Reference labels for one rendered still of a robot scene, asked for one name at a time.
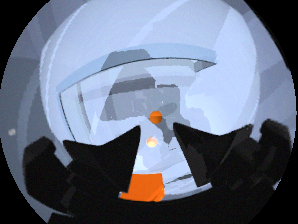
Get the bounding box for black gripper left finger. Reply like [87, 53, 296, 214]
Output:
[63, 125, 141, 193]

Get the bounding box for clear low glass walls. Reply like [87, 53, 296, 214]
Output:
[60, 59, 213, 145]

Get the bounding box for orange ball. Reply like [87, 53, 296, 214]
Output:
[150, 111, 162, 124]

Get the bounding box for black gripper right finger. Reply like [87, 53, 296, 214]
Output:
[173, 121, 253, 188]

